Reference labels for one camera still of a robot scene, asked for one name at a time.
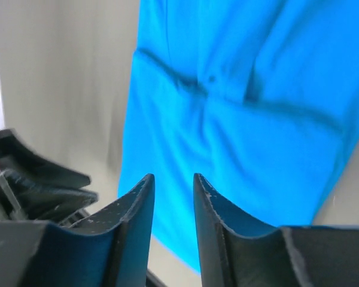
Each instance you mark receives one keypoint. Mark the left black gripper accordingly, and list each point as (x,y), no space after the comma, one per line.
(21,198)

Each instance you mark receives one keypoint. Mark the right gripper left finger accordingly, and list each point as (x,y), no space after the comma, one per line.
(108,248)

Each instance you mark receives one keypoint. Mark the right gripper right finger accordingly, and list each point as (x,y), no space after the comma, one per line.
(237,249)

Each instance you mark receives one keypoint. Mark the blue t shirt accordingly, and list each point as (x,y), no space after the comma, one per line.
(260,97)

